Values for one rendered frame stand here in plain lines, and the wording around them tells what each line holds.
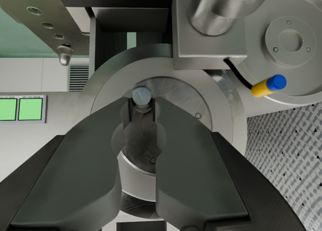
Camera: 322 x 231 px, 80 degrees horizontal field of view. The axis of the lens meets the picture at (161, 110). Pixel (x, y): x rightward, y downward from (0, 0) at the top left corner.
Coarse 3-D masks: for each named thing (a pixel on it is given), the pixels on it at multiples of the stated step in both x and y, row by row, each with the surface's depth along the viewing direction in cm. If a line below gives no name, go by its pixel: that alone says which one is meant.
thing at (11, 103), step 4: (0, 100) 47; (4, 100) 47; (8, 100) 47; (12, 100) 47; (0, 104) 47; (4, 104) 47; (8, 104) 47; (12, 104) 47; (0, 108) 47; (4, 108) 47; (8, 108) 47; (12, 108) 47; (0, 112) 46; (4, 112) 47; (8, 112) 47; (12, 112) 47; (0, 116) 46; (4, 116) 46; (8, 116) 46; (12, 116) 46
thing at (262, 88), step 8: (232, 64) 14; (240, 80) 13; (264, 80) 11; (272, 80) 10; (280, 80) 10; (248, 88) 13; (256, 88) 12; (264, 88) 11; (272, 88) 11; (280, 88) 10; (256, 96) 12
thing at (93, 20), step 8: (96, 24) 18; (96, 32) 18; (104, 32) 21; (112, 32) 26; (120, 32) 33; (96, 40) 18; (104, 40) 21; (112, 40) 26; (120, 40) 33; (96, 48) 18; (104, 48) 21; (112, 48) 25; (120, 48) 33; (96, 56) 18; (104, 56) 21; (112, 56) 25; (96, 64) 18
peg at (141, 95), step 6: (132, 90) 12; (138, 90) 12; (144, 90) 12; (150, 90) 12; (132, 96) 12; (138, 96) 12; (144, 96) 12; (150, 96) 12; (132, 102) 12; (138, 102) 12; (144, 102) 12; (150, 102) 12; (138, 108) 12; (144, 108) 12; (150, 108) 13
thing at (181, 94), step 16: (144, 80) 15; (160, 80) 15; (176, 80) 15; (128, 96) 14; (160, 96) 14; (176, 96) 15; (192, 96) 15; (192, 112) 14; (208, 112) 15; (128, 128) 14; (144, 128) 15; (208, 128) 14; (128, 144) 14; (144, 144) 14; (128, 160) 14; (144, 160) 14
